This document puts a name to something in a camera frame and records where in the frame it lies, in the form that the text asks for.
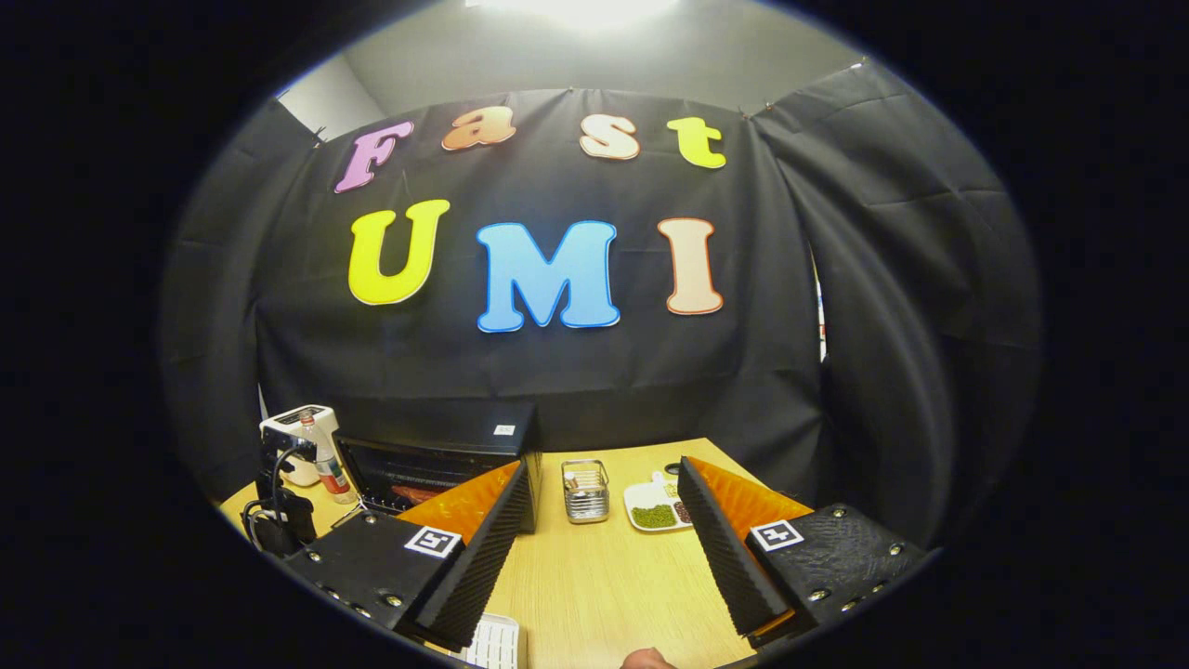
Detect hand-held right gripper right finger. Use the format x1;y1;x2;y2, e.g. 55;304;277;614
676;455;930;649

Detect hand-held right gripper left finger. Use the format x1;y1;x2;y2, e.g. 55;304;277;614
279;460;530;649

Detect black electric oven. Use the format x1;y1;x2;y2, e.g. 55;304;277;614
330;401;542;535

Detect clear plastic bottle red label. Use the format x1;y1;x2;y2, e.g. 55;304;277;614
302;418;356;505

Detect white divided dish of beans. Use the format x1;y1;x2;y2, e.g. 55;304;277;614
623;472;694;532

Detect white slotted tray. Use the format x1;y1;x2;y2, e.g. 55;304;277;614
457;613;521;669

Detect white toaster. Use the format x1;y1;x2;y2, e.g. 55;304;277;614
260;405;341;488

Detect black backdrop cloth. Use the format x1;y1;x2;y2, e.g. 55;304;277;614
158;60;1046;549

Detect large ceiling light panel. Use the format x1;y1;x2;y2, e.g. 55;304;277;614
464;0;681;31

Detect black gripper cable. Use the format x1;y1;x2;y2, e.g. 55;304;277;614
243;444;315;551

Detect metal wire basket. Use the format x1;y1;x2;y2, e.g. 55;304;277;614
562;459;611;524

